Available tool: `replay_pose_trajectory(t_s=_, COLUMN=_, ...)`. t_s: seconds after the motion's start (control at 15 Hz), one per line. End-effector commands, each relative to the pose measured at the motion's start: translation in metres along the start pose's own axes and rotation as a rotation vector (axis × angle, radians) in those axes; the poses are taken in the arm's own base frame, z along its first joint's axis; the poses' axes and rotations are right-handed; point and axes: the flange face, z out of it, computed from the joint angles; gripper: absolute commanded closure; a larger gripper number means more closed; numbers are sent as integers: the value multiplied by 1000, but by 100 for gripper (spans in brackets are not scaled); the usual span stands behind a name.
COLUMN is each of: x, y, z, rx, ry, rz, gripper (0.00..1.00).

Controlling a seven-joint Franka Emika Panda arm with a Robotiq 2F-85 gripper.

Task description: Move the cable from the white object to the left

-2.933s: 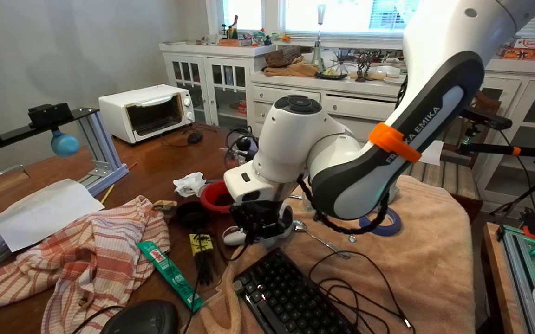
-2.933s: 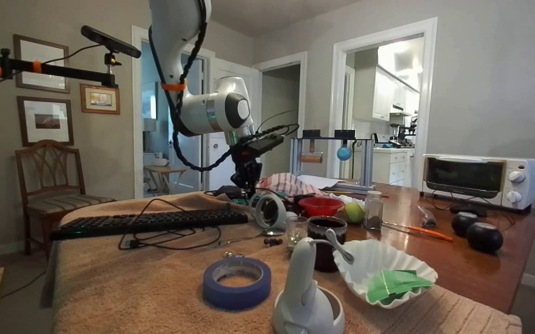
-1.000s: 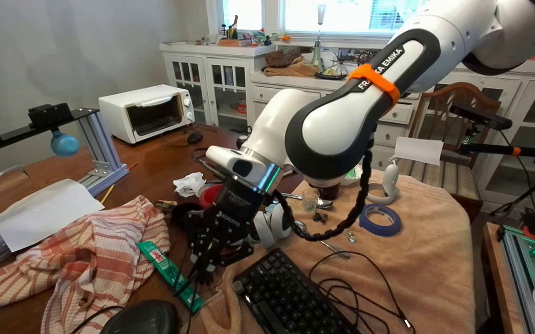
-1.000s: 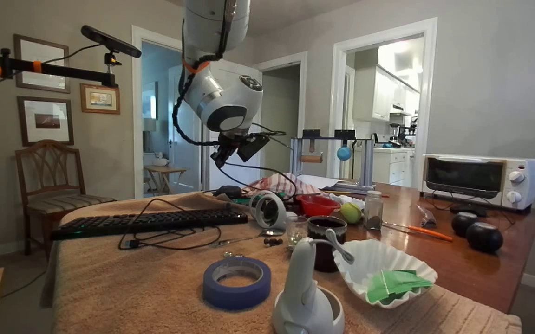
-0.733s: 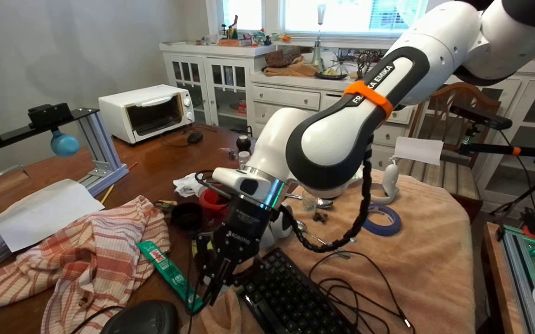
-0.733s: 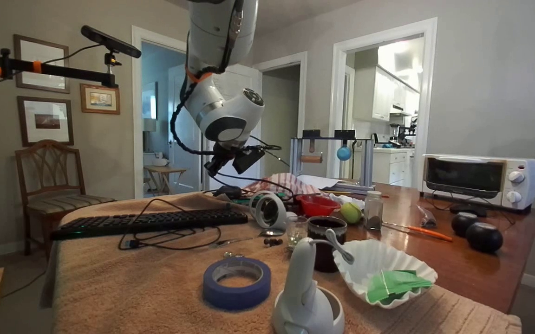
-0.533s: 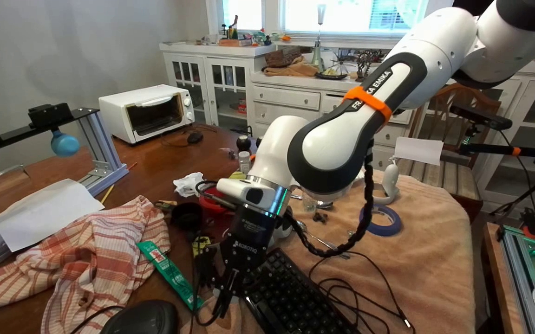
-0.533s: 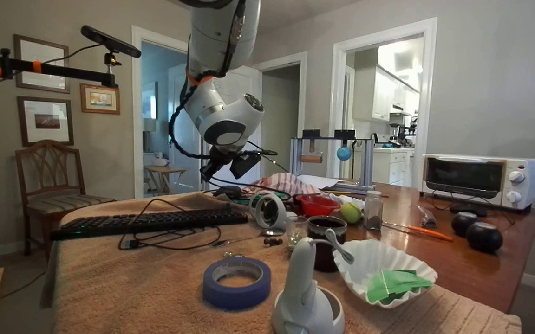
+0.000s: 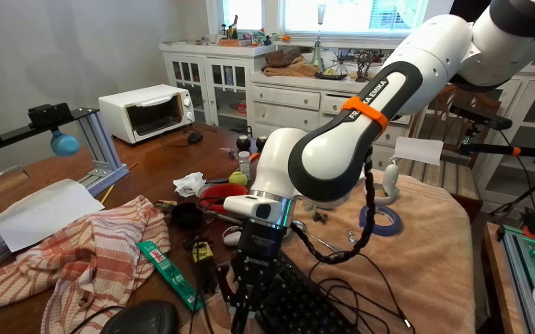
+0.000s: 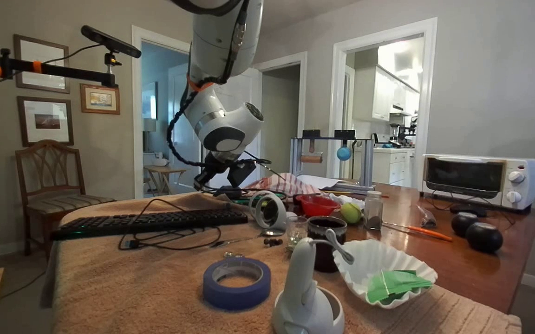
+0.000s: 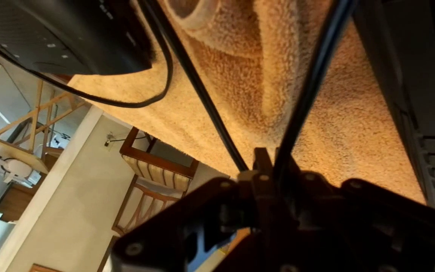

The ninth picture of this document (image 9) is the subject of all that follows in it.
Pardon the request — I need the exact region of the blue ball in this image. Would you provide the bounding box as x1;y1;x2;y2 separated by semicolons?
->
48;127;82;157

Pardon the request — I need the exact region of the white VR controller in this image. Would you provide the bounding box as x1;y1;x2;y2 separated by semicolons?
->
219;224;247;248

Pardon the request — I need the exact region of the black cable with plug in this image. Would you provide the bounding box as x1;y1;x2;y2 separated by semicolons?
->
197;270;245;334

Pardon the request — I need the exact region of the black pouch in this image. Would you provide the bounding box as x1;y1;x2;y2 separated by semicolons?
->
98;298;182;334

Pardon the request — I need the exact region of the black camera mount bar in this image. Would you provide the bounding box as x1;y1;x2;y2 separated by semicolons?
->
0;99;100;161

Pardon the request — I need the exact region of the yellow-green tennis ball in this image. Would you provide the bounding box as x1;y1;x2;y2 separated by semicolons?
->
227;168;251;187

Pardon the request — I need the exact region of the black shaker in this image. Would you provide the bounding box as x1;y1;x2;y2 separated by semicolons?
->
234;133;254;153

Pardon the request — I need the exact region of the green flat package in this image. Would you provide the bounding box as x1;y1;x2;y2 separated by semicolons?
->
135;237;208;315

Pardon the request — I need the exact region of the yellow pencil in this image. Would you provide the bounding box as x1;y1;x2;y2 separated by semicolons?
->
96;181;117;205

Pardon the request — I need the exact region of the small labelled jar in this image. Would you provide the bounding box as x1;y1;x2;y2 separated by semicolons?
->
236;148;253;177

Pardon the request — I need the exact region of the white glass-door cabinet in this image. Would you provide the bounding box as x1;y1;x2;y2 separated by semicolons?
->
158;40;269;135
462;60;535;213

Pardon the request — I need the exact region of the brown wicker basket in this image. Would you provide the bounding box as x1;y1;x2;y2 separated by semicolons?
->
264;44;306;70

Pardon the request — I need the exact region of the wooden chair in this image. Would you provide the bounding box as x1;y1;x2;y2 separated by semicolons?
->
407;81;505;200

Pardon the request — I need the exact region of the blue tape roll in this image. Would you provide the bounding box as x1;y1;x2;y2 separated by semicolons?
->
357;200;405;239

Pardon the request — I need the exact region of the white drawer sideboard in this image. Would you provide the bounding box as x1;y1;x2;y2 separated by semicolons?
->
247;64;420;170

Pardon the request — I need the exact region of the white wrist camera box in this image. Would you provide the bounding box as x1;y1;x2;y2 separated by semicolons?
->
221;190;295;224

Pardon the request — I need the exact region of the silver spoon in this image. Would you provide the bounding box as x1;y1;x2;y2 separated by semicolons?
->
290;218;351;257

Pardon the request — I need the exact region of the black tripod stand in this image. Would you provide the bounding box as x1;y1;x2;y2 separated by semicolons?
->
448;101;535;226

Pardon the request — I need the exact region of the white paper tag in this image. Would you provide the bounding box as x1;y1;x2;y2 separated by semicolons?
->
392;133;446;166

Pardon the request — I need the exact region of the thin black keyboard cable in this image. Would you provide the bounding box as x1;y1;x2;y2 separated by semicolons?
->
306;246;418;334

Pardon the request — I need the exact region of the black keyboard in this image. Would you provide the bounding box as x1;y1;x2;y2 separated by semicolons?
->
232;248;360;334

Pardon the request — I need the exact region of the yellow-labelled hex key set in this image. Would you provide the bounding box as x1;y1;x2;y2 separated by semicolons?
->
189;237;221;292

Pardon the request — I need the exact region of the small white bottle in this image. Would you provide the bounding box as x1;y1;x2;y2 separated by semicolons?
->
381;157;401;205

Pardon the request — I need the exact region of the aluminium extrusion frame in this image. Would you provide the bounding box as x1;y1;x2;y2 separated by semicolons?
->
481;220;535;334
0;105;130;274

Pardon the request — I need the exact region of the black round object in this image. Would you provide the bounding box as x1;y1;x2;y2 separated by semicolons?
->
167;200;210;231

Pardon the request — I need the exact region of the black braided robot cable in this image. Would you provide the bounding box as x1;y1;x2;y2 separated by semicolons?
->
288;155;379;266

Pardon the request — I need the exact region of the white toaster oven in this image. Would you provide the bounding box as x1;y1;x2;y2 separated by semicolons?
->
96;81;197;146

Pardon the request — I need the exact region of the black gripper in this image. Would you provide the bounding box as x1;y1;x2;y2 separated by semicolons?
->
215;218;295;334

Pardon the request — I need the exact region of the red striped cloth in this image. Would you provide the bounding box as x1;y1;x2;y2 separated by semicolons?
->
0;192;175;334

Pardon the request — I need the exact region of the crumpled white tissue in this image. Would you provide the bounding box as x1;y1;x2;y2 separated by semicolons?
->
171;170;210;200

